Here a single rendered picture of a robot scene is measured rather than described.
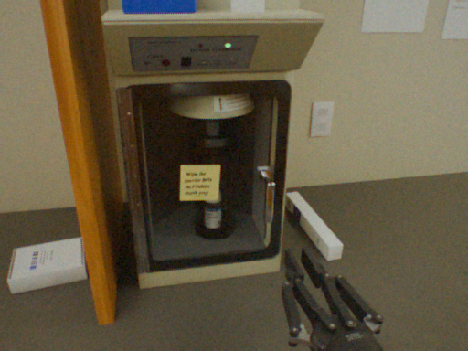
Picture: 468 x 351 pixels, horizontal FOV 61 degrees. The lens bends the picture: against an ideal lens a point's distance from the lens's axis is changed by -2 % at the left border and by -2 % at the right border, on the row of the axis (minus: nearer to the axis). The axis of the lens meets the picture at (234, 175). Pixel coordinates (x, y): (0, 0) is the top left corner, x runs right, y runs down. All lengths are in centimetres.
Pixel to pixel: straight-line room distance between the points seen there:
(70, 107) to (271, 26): 32
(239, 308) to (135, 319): 21
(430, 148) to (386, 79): 33
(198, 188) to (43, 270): 40
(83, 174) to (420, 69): 110
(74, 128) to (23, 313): 45
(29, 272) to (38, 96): 48
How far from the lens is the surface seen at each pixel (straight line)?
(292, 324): 55
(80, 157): 67
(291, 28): 64
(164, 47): 63
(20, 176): 131
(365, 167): 146
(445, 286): 104
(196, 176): 77
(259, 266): 94
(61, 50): 63
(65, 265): 98
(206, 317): 86
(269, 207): 78
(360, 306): 59
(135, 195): 79
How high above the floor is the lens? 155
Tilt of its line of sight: 26 degrees down
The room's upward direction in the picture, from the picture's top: 1 degrees clockwise
